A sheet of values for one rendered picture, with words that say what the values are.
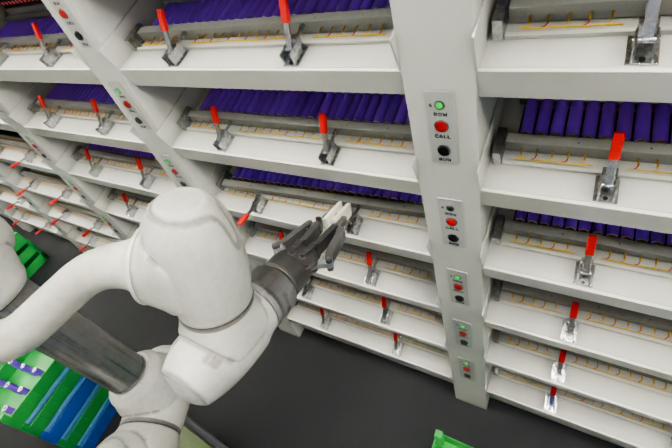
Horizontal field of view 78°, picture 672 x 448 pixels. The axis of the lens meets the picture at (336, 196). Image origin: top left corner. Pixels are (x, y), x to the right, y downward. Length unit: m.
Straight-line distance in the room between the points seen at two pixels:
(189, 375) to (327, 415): 1.01
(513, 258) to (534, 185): 0.20
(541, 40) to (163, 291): 0.52
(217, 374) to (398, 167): 0.41
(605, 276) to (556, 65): 0.41
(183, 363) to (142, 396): 0.65
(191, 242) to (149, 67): 0.49
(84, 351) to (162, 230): 0.68
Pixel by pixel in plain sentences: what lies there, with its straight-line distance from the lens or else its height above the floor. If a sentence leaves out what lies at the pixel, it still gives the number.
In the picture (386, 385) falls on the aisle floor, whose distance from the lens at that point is 1.54.
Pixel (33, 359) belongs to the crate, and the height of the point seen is 0.32.
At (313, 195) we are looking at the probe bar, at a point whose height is 0.79.
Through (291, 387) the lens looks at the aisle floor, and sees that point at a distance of 1.63.
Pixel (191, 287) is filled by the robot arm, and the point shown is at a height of 1.08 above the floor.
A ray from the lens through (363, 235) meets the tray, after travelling 0.89.
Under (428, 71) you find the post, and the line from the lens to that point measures 0.55.
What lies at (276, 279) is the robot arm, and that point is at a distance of 0.65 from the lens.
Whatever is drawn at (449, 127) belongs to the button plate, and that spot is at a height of 1.07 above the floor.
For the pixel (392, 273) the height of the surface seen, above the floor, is 0.57.
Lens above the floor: 1.42
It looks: 42 degrees down
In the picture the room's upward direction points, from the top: 20 degrees counter-clockwise
